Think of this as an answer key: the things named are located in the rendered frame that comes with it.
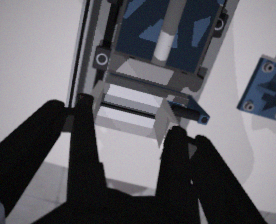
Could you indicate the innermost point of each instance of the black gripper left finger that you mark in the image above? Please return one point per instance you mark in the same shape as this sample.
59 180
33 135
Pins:
23 151

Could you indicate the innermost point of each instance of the dark grey rectangular block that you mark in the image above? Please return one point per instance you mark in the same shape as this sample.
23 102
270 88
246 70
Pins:
129 102

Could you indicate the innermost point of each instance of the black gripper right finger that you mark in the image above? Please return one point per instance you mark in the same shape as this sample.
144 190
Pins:
185 159

